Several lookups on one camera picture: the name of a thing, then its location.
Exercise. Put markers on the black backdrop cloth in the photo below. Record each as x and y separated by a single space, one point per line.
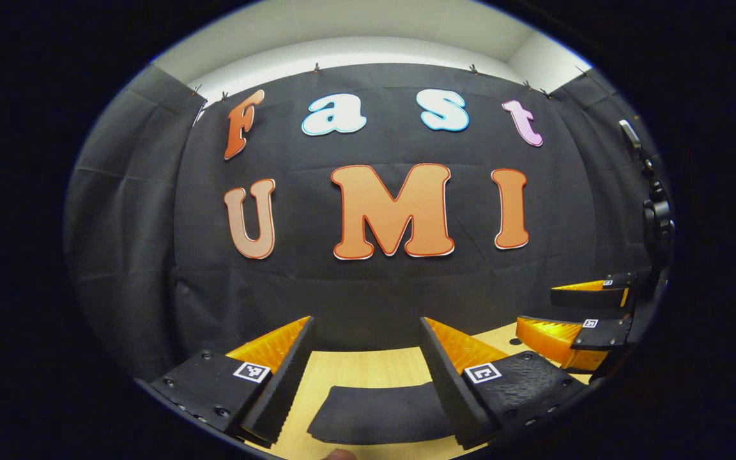
374 287

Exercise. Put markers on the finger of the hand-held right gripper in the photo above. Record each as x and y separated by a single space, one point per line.
553 342
588 297

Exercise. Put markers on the dark grey jeans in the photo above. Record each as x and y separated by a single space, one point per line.
374 415

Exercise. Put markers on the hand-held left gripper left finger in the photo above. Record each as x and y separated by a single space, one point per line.
282 390

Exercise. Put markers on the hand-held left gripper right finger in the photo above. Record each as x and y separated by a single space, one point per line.
448 390

